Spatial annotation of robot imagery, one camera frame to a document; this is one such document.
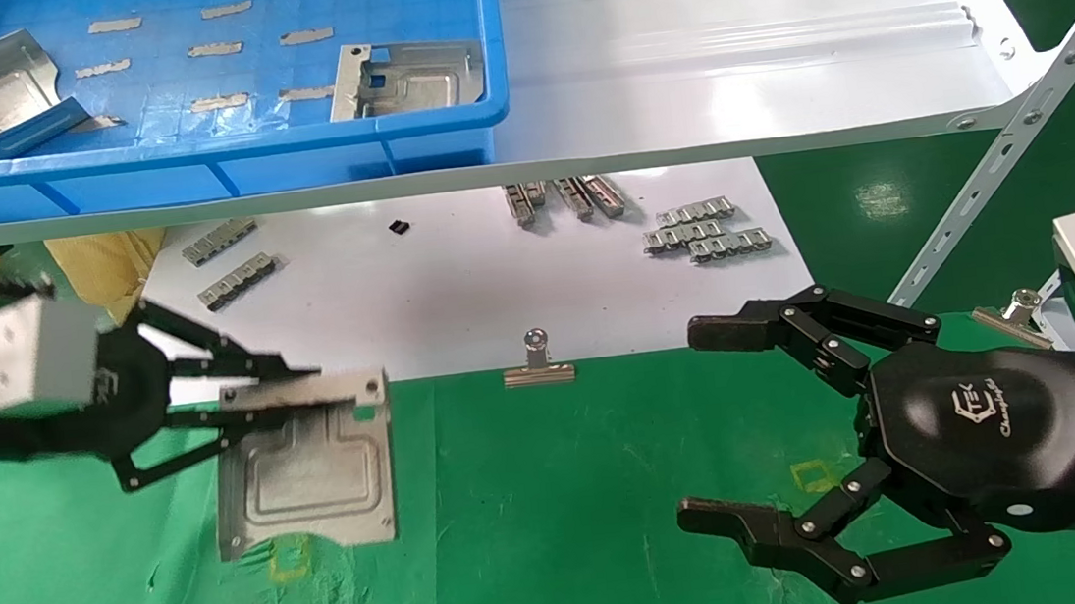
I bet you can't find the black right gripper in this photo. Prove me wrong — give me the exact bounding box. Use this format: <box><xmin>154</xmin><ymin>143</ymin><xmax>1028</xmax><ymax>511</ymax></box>
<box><xmin>656</xmin><ymin>259</ymin><xmax>1075</xmax><ymax>604</ymax></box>

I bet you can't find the stamped sheet metal bracket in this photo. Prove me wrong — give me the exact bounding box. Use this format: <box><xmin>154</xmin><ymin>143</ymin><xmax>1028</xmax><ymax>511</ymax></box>
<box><xmin>323</xmin><ymin>33</ymin><xmax>489</xmax><ymax>124</ymax></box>
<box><xmin>202</xmin><ymin>368</ymin><xmax>403</xmax><ymax>563</ymax></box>

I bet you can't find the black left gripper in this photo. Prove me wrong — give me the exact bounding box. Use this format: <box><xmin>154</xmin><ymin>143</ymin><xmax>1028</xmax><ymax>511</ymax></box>
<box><xmin>35</xmin><ymin>282</ymin><xmax>332</xmax><ymax>502</ymax></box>

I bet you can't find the small metal clip strip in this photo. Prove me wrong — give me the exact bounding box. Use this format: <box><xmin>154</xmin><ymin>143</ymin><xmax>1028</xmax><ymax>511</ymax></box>
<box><xmin>654</xmin><ymin>195</ymin><xmax>737</xmax><ymax>229</ymax></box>
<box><xmin>195</xmin><ymin>251</ymin><xmax>284</xmax><ymax>313</ymax></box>
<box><xmin>643</xmin><ymin>218</ymin><xmax>728</xmax><ymax>257</ymax></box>
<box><xmin>687</xmin><ymin>227</ymin><xmax>776</xmax><ymax>265</ymax></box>
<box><xmin>180</xmin><ymin>217</ymin><xmax>262</xmax><ymax>269</ymax></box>

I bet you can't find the green table mat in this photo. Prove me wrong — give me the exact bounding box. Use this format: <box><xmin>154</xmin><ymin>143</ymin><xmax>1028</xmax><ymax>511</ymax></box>
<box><xmin>0</xmin><ymin>302</ymin><xmax>1075</xmax><ymax>604</ymax></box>

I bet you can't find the silver binder clip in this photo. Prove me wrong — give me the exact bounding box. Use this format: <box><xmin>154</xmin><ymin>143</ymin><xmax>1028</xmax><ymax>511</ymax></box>
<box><xmin>500</xmin><ymin>326</ymin><xmax>578</xmax><ymax>389</ymax></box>
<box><xmin>971</xmin><ymin>286</ymin><xmax>1056</xmax><ymax>357</ymax></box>

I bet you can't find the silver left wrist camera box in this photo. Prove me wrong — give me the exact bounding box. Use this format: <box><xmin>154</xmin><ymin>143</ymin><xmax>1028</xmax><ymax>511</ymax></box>
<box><xmin>0</xmin><ymin>288</ymin><xmax>109</xmax><ymax>415</ymax></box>

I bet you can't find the yellow bag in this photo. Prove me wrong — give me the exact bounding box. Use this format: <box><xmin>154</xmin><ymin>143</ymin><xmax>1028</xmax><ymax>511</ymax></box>
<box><xmin>45</xmin><ymin>227</ymin><xmax>178</xmax><ymax>337</ymax></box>

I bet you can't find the blue plastic bin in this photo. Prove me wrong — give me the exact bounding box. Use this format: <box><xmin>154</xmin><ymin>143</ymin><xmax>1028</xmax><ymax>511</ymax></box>
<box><xmin>0</xmin><ymin>0</ymin><xmax>517</xmax><ymax>225</ymax></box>

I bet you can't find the white ribbed shelf panel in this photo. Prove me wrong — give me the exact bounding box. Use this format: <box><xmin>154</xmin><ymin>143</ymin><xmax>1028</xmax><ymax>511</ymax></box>
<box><xmin>0</xmin><ymin>0</ymin><xmax>1071</xmax><ymax>248</ymax></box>

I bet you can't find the small metal rail piece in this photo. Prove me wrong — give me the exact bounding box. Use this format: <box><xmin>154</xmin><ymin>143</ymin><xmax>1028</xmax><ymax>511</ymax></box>
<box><xmin>504</xmin><ymin>181</ymin><xmax>553</xmax><ymax>230</ymax></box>
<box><xmin>580</xmin><ymin>172</ymin><xmax>630</xmax><ymax>222</ymax></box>
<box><xmin>554</xmin><ymin>176</ymin><xmax>596</xmax><ymax>224</ymax></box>

